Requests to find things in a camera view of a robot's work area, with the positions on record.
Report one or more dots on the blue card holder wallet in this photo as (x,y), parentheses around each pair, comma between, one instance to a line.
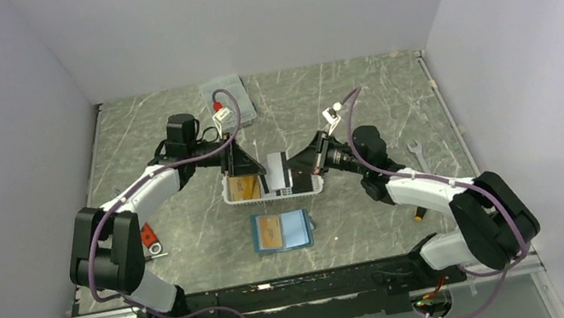
(297,228)

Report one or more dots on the white plastic basket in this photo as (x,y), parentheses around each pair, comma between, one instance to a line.
(266,194)

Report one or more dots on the clear plastic screw box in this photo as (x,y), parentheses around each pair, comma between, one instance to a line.
(233,84)

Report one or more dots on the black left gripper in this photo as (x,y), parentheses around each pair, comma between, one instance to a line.
(239,163)

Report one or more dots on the white striped credit card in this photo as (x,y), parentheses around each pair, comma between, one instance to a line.
(278,174)

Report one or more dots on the chrome open-end wrench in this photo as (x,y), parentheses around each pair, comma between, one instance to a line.
(416,148)

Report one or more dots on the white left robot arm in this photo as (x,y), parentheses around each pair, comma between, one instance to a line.
(107,251)

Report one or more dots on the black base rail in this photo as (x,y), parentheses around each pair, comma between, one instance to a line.
(386,286)

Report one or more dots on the orange utility knife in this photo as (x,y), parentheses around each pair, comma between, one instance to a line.
(150,241)

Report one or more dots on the black credit card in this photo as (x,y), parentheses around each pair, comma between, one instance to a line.
(304,183)

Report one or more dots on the yellow black screwdriver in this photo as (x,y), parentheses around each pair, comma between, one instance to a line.
(420,213)

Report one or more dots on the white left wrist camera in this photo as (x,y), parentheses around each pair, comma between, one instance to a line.
(224,118)

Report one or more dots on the gold credit card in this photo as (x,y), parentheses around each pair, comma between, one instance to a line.
(244,188)
(270,230)

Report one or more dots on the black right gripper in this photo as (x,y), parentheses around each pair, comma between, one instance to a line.
(318,148)

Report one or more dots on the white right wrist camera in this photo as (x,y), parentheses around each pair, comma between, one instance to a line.
(332,117)

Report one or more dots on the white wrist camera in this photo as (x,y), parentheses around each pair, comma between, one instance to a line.
(224,118)
(332,117)

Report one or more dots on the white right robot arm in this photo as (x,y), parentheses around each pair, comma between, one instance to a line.
(493,226)

